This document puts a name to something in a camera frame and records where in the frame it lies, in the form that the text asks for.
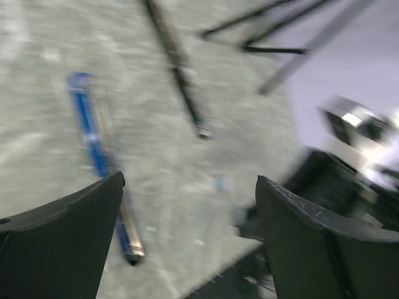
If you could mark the black music stand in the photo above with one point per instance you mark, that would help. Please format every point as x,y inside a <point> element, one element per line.
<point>293,34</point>

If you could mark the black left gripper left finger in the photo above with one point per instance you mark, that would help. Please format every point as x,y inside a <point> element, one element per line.
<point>59,250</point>

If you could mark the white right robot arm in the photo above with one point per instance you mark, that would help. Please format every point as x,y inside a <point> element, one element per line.
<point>356,175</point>

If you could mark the black stapler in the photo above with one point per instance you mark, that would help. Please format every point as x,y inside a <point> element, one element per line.
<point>183,74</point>

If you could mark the blue stapler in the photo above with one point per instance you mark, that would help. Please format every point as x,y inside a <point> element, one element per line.
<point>90,102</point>

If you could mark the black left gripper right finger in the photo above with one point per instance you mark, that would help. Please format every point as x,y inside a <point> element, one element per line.
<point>316,253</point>

